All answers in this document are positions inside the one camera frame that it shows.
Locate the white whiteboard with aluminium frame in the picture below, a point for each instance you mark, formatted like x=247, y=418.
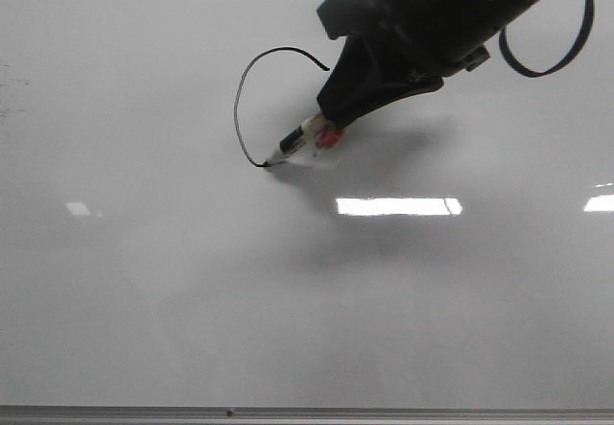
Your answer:
x=455, y=251

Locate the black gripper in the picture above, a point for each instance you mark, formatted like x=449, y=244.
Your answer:
x=420, y=41

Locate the black and white whiteboard marker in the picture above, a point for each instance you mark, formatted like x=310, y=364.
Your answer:
x=323, y=133

